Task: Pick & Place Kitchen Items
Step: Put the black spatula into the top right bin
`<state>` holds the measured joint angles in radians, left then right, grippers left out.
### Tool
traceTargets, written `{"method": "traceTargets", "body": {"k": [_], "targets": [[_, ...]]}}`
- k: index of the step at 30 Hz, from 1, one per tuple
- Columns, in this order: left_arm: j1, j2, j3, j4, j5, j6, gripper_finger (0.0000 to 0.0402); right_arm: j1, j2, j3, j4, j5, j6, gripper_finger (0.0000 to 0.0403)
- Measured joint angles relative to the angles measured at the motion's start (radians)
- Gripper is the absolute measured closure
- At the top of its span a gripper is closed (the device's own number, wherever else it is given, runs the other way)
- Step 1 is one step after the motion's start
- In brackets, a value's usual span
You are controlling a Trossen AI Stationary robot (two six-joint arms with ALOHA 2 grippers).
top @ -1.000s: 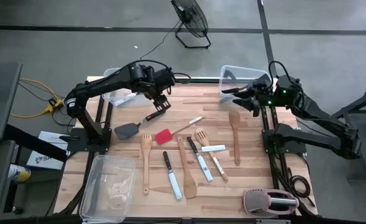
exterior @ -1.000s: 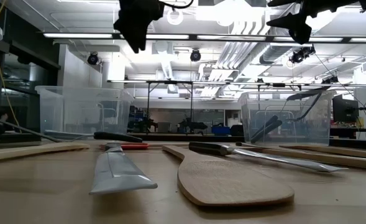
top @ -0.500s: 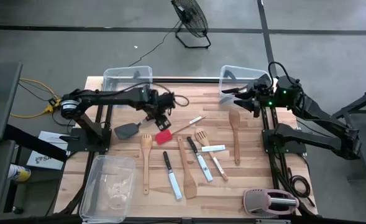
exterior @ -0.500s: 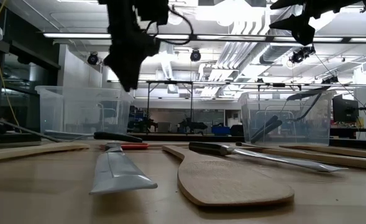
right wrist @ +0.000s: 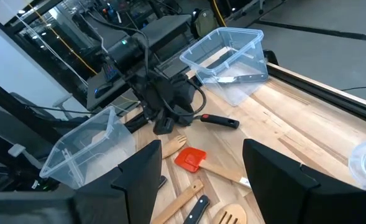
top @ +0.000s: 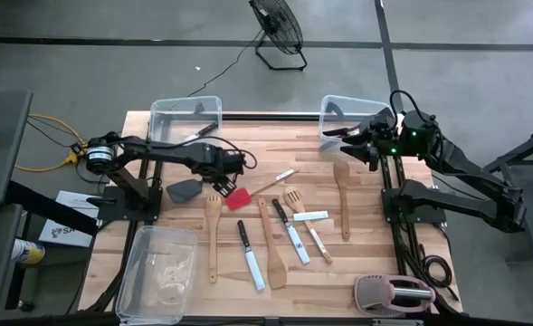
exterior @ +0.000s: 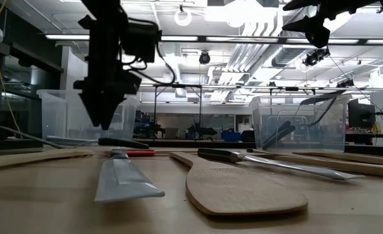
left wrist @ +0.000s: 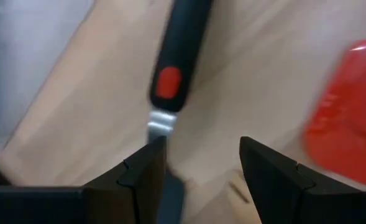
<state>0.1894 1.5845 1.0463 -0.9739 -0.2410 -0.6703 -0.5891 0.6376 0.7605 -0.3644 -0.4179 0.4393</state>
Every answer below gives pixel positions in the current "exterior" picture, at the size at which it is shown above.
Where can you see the black ceiling dome camera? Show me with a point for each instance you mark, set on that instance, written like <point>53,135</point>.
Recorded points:
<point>205,58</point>

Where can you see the black ceiling spotlight cluster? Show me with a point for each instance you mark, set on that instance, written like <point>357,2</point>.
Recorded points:
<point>313,58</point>

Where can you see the blue plastic crate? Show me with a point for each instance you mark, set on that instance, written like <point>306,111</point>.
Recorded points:
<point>231,136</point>

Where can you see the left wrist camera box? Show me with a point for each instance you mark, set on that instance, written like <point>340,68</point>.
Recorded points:
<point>142,39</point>

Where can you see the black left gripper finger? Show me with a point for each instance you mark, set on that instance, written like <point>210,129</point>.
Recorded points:
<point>92,107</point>
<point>113,110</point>

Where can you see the black computer monitor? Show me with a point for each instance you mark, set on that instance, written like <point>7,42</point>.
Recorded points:
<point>361,113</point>

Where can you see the wooden spoon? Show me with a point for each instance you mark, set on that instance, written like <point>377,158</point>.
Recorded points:
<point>373,160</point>

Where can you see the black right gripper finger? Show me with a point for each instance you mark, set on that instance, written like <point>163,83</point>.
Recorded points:
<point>314,32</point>
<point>303,5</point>

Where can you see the small black ceiling fixture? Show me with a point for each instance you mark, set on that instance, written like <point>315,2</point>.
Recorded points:
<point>345,84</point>

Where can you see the clear plastic storage bin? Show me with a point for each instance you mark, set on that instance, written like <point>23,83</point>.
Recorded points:
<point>58,113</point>
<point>324,136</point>

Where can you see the black rectangular turner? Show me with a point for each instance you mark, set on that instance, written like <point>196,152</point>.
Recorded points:
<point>277,130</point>

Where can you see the slotted wooden spatula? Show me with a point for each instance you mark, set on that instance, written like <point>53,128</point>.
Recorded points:
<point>357,169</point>

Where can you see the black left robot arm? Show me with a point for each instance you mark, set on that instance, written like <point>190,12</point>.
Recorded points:
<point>103,39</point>

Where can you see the black background robot arm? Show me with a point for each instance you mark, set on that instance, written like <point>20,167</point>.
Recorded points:
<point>152,130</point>
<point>201,131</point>

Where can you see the black aluminium table frame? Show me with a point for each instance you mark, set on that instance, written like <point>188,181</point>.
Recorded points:
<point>194,143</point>

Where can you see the wooden spork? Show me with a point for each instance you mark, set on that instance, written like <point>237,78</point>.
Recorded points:
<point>32,157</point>

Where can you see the black background rig frame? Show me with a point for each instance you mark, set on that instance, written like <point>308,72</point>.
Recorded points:
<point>178,86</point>

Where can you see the silver ventilation duct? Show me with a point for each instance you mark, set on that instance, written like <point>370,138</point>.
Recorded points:
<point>285,57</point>

